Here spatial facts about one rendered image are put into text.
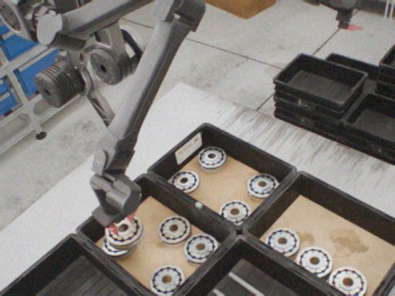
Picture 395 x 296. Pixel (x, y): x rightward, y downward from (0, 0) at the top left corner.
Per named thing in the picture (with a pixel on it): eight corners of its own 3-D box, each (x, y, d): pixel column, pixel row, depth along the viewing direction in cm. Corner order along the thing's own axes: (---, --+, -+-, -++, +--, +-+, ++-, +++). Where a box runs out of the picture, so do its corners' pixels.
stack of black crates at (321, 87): (272, 142, 259) (271, 79, 226) (298, 115, 273) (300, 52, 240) (334, 169, 240) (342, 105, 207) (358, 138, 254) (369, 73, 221)
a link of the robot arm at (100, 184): (100, 163, 105) (82, 179, 103) (119, 176, 102) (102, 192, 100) (109, 182, 111) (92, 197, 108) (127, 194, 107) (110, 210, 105)
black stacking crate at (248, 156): (152, 194, 154) (145, 172, 146) (209, 145, 167) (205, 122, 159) (241, 253, 134) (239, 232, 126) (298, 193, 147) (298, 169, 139)
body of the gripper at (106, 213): (138, 203, 113) (130, 185, 108) (108, 230, 109) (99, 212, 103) (122, 192, 117) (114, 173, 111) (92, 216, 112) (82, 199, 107)
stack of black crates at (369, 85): (306, 105, 278) (308, 75, 261) (329, 81, 292) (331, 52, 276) (366, 127, 259) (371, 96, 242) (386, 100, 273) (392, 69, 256)
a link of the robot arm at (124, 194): (123, 147, 108) (96, 147, 100) (156, 166, 102) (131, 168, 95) (109, 191, 111) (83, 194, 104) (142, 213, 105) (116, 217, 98)
